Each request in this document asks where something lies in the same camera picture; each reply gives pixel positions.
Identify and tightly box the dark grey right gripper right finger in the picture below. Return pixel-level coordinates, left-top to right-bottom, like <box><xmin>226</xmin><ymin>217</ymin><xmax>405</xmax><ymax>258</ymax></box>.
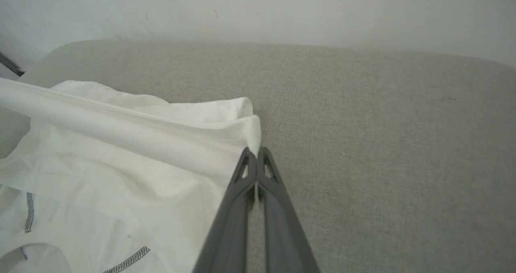
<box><xmin>256</xmin><ymin>146</ymin><xmax>321</xmax><ymax>273</ymax></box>

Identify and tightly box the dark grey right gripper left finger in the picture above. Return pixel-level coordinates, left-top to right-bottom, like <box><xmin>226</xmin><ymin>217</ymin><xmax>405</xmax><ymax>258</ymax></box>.
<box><xmin>193</xmin><ymin>147</ymin><xmax>258</xmax><ymax>273</ymax></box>

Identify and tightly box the white garment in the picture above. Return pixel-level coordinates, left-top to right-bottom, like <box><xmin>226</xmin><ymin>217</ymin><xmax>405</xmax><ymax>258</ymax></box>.
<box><xmin>0</xmin><ymin>78</ymin><xmax>262</xmax><ymax>273</ymax></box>

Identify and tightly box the dark thin rod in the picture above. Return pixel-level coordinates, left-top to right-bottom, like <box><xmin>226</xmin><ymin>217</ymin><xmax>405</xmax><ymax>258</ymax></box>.
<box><xmin>0</xmin><ymin>51</ymin><xmax>25</xmax><ymax>77</ymax></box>

